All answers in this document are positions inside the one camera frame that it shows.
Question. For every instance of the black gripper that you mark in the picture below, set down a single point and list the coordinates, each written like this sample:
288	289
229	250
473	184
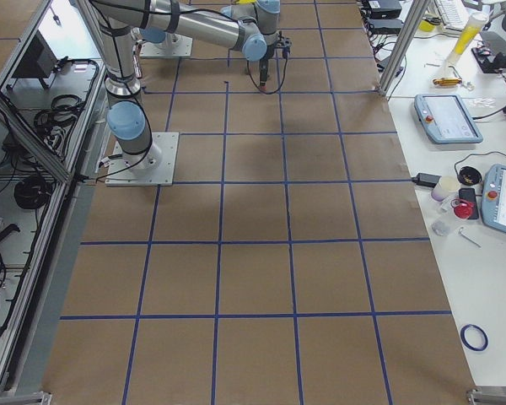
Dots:
268	53

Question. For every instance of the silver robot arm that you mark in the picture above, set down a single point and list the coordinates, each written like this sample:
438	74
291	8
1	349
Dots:
249	28

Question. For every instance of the far blue teach pendant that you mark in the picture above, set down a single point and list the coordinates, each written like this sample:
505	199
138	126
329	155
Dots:
445	119

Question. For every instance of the blue teach pendant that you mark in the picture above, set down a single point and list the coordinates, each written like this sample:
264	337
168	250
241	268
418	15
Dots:
493	205
445	119

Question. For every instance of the black power adapter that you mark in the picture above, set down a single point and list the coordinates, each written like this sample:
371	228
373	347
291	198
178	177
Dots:
426	180

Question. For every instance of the white paper cup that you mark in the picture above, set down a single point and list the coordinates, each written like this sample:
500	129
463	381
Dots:
446	186

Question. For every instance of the red emergency stop button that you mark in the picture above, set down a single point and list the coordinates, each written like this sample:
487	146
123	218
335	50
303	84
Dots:
463	209

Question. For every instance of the near blue teach pendant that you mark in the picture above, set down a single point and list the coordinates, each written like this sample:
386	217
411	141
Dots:
493	205

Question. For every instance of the blue tape roll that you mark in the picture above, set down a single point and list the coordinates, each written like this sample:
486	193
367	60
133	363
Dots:
474	338

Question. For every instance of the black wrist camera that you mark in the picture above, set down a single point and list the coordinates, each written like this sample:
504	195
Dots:
284	44

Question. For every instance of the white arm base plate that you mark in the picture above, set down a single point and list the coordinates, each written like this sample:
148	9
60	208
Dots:
173	46
157	168

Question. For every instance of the aluminium frame post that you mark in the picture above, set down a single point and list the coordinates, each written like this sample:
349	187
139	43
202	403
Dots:
412	20

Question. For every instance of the yellow handled screwdriver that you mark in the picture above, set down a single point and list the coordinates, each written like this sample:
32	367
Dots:
446	82

